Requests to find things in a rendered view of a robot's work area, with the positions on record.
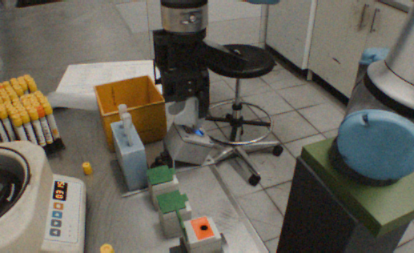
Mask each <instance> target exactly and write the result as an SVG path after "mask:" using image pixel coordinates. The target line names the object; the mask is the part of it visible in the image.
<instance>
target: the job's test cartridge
mask: <svg viewBox="0 0 414 253"><path fill-rule="evenodd" d="M183 223H184V225H185V228H186V230H187V234H188V238H189V240H190V243H187V242H186V240H185V237H184V236H183V243H184V244H185V247H186V249H187V253H218V252H221V240H222V238H221V236H220V233H219V231H218V230H217V228H216V226H215V224H214V222H213V220H212V217H210V218H208V217H207V216H202V217H199V218H197V219H192V220H189V221H186V222H183Z"/></svg>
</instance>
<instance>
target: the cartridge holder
mask: <svg viewBox="0 0 414 253"><path fill-rule="evenodd" d="M220 236H221V238H222V240H221V252H218V253H232V252H231V248H230V247H229V245H228V243H227V240H226V239H225V238H224V236H223V232H222V233H220ZM179 239H180V245H178V246H175V247H171V248H169V252H170V253H187V249H186V247H185V244H184V243H183V237H180V238H179Z"/></svg>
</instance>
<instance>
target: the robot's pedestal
mask: <svg viewBox="0 0 414 253"><path fill-rule="evenodd" d="M295 160H296V162H295V169H294V173H293V177H292V181H291V187H290V191H289V196H288V199H287V206H286V209H285V213H284V217H283V223H282V227H281V231H280V235H279V242H278V245H277V248H276V253H393V251H394V250H395V249H396V247H397V245H398V243H399V242H400V240H401V238H402V237H403V235H404V233H405V231H406V230H407V228H408V227H409V224H410V222H408V223H405V224H404V225H401V226H400V227H397V228H396V229H394V230H392V231H389V232H388V233H386V234H384V235H381V236H380V237H378V238H375V237H374V236H373V234H372V233H371V232H370V231H369V230H368V229H367V228H366V227H365V226H364V225H363V224H362V223H361V222H360V220H359V219H358V218H357V217H356V216H355V215H354V214H353V213H352V212H351V211H350V209H349V208H348V207H347V206H346V204H345V203H343V201H342V200H341V199H339V197H338V196H337V195H336V194H335V193H334V191H333V190H332V189H331V188H330V187H329V186H328V185H327V184H326V183H325V182H324V181H323V180H322V179H321V178H320V176H319V175H318V174H317V173H316V172H315V171H314V170H313V169H312V168H311V167H310V166H309V164H307V163H306V161H305V160H304V159H303V157H302V156H301V155H297V156H296V159H295Z"/></svg>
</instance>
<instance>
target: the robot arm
mask: <svg viewBox="0 0 414 253"><path fill-rule="evenodd" d="M207 3H208V0H160V6H161V25H162V28H163V29H162V30H153V31H152V34H153V42H154V57H155V59H152V62H153V70H154V78H155V85H159V84H160V85H161V87H162V96H163V98H164V100H165V103H169V102H174V103H172V104H171V105H170V106H169V107H168V111H169V113H170V114H171V115H175V117H174V123H175V124H178V125H189V124H191V125H192V128H193V131H194V132H197V131H199V128H200V127H201V126H202V124H203V122H204V120H205V118H206V117H207V113H208V110H209V106H210V77H209V71H208V69H207V61H206V60H208V61H211V62H213V63H216V64H219V65H221V66H226V67H227V68H228V69H231V70H238V71H240V72H243V69H244V67H245V66H246V65H247V63H248V60H247V59H246V58H245V57H244V55H243V54H242V53H241V52H240V51H238V50H237V49H234V48H228V47H225V46H221V45H219V44H217V43H214V42H212V41H210V40H207V39H205V38H206V36H207ZM205 59H206V60H205ZM358 64H359V67H358V71H357V74H356V81H355V83H354V86H353V90H352V94H351V96H350V100H349V103H348V105H347V108H346V113H345V114H344V118H343V120H342V122H341V123H340V125H339V129H338V135H337V136H336V137H335V139H334V140H333V141H332V144H331V148H330V151H329V159H330V160H331V163H332V165H333V167H334V168H335V169H337V171H338V172H339V173H341V174H342V175H343V176H345V177H347V179H350V180H352V181H355V182H356V183H359V184H364V185H368V186H371V187H382V186H388V185H392V184H393V183H395V182H397V181H399V180H400V179H402V178H404V177H406V176H408V175H410V174H411V173H412V172H414V2H413V4H412V7H411V8H410V11H409V12H408V15H407V16H406V19H405V20H404V23H403V25H402V27H401V28H400V30H399V33H398V35H397V36H396V39H395V41H394V43H393V44H392V46H391V48H374V47H371V48H368V49H366V50H364V51H363V53H362V54H361V59H360V61H358ZM156 67H157V69H158V70H159V72H160V78H159V79H157V78H156V69H155V68H156Z"/></svg>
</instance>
